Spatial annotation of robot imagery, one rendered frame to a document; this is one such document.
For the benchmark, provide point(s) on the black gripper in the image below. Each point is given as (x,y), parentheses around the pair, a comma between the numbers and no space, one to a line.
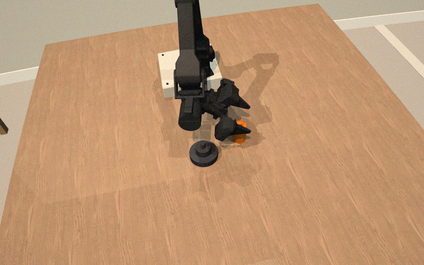
(226,126)

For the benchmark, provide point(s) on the orange knob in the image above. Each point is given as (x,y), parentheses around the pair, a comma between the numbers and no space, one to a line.
(240,138)

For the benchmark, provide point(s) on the dark grey round pedestal with shaft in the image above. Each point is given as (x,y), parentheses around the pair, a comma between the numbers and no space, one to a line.
(203,153)

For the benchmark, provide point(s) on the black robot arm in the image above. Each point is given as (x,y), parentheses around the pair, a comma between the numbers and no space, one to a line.
(193,67)

